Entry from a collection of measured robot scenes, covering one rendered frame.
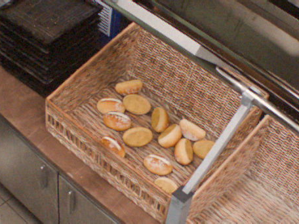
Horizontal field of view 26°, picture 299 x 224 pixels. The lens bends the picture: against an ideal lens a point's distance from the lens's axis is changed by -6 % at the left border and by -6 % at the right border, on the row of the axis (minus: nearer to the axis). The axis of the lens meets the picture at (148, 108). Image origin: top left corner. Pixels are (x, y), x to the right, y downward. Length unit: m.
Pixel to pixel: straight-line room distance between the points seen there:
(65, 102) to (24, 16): 0.35
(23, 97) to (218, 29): 0.75
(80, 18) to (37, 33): 0.17
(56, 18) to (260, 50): 0.72
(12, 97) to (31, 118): 0.13
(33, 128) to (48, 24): 0.36
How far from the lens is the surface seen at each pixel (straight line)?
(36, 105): 2.43
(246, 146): 2.12
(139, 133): 2.27
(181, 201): 1.72
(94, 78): 2.38
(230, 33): 2.17
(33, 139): 2.32
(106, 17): 2.55
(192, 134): 2.31
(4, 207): 2.85
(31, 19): 2.36
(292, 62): 2.08
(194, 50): 1.61
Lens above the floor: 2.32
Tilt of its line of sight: 46 degrees down
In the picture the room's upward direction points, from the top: 9 degrees clockwise
